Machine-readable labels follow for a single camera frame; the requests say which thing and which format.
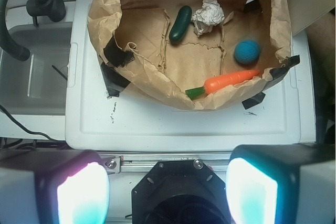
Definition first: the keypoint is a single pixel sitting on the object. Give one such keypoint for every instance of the white plastic bin lid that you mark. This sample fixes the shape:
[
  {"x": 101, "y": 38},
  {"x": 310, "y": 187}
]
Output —
[{"x": 125, "y": 123}]

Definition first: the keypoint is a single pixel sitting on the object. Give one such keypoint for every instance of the blue ball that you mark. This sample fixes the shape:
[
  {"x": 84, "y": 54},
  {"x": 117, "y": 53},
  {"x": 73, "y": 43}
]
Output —
[{"x": 247, "y": 52}]

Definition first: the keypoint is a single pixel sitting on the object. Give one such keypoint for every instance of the green plastic pickle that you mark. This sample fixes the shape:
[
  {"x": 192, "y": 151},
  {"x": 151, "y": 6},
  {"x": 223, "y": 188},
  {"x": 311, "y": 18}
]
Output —
[{"x": 181, "y": 24}]

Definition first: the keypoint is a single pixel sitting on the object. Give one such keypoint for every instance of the brown paper bag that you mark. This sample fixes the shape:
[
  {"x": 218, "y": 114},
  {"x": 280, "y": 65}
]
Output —
[{"x": 131, "y": 38}]

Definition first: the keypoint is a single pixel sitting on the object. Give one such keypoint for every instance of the orange plastic carrot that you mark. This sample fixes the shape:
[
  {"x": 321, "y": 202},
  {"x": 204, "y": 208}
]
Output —
[{"x": 216, "y": 83}]

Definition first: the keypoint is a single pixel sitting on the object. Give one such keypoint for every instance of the crumpled white paper ball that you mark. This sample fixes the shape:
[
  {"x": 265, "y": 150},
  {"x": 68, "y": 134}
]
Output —
[{"x": 208, "y": 16}]

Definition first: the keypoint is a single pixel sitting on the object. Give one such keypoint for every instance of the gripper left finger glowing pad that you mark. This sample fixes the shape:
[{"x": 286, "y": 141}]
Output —
[{"x": 53, "y": 186}]

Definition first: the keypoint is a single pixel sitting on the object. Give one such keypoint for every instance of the grey sink basin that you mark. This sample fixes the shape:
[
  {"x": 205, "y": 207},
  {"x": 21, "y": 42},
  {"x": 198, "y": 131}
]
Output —
[{"x": 38, "y": 85}]

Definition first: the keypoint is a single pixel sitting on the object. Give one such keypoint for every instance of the aluminium rail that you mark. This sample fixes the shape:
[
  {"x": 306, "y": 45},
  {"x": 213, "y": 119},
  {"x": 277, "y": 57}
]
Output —
[{"x": 143, "y": 162}]

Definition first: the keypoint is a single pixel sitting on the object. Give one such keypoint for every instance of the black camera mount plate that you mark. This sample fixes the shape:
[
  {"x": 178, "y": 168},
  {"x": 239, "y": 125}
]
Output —
[{"x": 180, "y": 194}]

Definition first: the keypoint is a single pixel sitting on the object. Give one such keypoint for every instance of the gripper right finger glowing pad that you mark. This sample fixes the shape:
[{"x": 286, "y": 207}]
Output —
[{"x": 292, "y": 183}]

